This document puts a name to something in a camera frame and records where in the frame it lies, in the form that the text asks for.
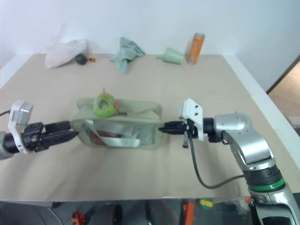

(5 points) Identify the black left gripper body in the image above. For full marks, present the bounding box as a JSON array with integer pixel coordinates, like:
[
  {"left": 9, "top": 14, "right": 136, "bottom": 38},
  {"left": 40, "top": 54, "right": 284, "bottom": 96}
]
[{"left": 21, "top": 121, "right": 51, "bottom": 152}]

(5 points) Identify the white plastic bag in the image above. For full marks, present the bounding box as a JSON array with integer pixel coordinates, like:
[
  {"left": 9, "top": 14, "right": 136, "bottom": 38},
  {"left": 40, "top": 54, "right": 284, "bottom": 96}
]
[{"left": 45, "top": 39, "right": 89, "bottom": 70}]

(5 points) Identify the crumpled green cloth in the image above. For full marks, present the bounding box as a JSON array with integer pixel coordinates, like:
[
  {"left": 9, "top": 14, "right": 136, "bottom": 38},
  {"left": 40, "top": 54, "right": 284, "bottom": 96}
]
[{"left": 108, "top": 36, "right": 146, "bottom": 75}]

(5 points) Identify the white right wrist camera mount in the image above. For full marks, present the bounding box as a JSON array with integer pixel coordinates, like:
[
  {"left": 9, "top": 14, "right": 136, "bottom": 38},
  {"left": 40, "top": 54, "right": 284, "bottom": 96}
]
[{"left": 178, "top": 98, "right": 204, "bottom": 142}]

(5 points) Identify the green yellow round object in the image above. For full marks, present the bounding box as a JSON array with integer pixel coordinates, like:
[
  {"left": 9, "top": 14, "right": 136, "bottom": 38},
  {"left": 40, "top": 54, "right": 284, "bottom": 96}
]
[{"left": 195, "top": 197, "right": 214, "bottom": 210}]

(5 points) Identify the green transparent zip pouch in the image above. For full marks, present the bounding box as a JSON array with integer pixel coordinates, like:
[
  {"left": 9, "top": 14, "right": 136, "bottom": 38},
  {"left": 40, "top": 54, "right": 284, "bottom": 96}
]
[{"left": 70, "top": 97, "right": 164, "bottom": 151}]

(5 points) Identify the small orange tool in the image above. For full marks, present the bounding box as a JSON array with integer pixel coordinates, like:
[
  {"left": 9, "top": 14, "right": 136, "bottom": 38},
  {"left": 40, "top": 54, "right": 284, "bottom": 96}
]
[{"left": 71, "top": 210, "right": 86, "bottom": 225}]

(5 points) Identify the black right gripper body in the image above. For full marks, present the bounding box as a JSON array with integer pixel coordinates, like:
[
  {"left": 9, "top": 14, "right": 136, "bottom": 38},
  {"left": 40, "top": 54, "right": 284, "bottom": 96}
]
[{"left": 182, "top": 119, "right": 200, "bottom": 149}]

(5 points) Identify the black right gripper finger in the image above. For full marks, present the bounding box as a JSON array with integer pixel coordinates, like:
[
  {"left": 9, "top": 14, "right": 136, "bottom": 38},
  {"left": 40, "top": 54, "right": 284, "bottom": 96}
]
[
  {"left": 164, "top": 120, "right": 186, "bottom": 128},
  {"left": 158, "top": 127, "right": 186, "bottom": 135}
]

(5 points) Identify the orange drink can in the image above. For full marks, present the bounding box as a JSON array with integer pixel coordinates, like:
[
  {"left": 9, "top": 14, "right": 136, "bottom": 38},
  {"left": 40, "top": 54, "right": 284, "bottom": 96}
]
[{"left": 186, "top": 32, "right": 206, "bottom": 65}]

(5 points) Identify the tall orange tool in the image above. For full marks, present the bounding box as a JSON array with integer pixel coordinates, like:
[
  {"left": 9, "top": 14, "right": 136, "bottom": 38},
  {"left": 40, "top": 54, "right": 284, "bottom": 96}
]
[{"left": 181, "top": 202, "right": 196, "bottom": 225}]

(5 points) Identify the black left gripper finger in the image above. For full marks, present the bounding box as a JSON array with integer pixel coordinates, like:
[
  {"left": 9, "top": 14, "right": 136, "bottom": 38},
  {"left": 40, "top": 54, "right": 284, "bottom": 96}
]
[
  {"left": 43, "top": 130, "right": 78, "bottom": 149},
  {"left": 44, "top": 120, "right": 72, "bottom": 133}
]

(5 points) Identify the green plush keychain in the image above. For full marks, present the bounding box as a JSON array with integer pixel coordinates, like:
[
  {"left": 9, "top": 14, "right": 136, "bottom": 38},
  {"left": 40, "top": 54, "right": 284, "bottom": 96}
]
[{"left": 93, "top": 87, "right": 119, "bottom": 118}]

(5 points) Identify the light green cup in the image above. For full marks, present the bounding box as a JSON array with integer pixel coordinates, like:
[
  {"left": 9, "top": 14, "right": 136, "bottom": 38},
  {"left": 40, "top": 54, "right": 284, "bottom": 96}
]
[{"left": 155, "top": 47, "right": 184, "bottom": 65}]

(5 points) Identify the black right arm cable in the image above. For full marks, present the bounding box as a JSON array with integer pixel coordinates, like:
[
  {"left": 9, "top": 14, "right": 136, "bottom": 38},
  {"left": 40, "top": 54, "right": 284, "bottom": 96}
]
[{"left": 189, "top": 137, "right": 246, "bottom": 189}]

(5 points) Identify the dark green round toy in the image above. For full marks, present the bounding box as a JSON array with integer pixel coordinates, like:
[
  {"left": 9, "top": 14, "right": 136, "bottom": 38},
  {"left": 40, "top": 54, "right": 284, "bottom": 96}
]
[{"left": 75, "top": 53, "right": 97, "bottom": 66}]

